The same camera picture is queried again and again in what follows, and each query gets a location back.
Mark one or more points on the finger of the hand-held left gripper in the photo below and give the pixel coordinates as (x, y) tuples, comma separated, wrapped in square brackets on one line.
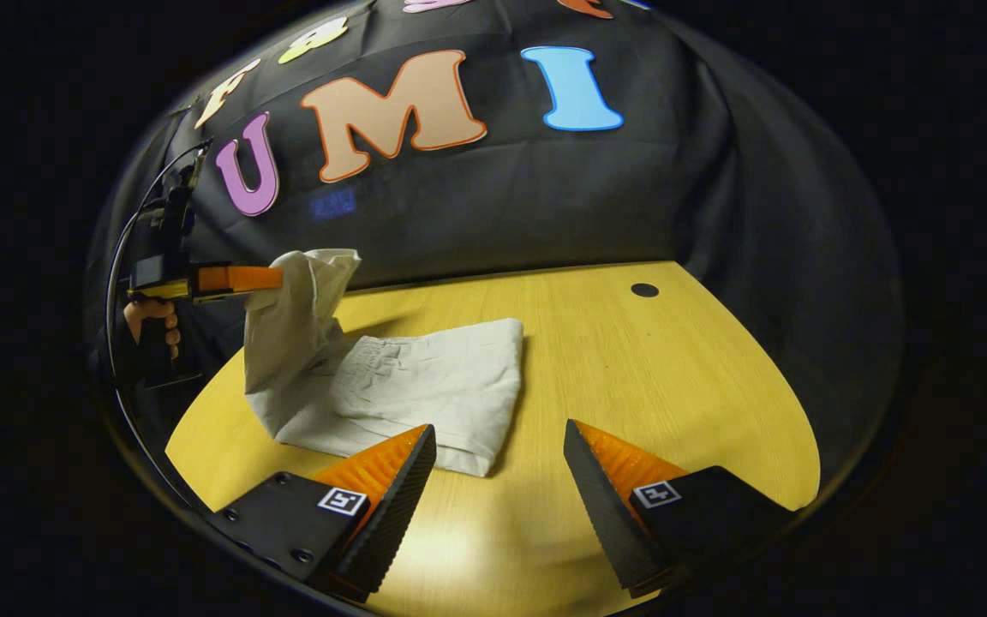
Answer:
[(241, 278)]

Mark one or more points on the white jeans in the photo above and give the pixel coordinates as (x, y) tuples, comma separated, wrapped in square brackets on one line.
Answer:
[(433, 386)]

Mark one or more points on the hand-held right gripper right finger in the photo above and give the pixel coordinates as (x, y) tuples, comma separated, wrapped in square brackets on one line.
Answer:
[(609, 514)]

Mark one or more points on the black backdrop cloth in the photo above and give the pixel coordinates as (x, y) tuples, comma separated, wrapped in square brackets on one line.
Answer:
[(502, 197)]

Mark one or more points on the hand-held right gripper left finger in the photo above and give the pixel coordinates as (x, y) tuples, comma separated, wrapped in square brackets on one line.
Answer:
[(395, 514)]

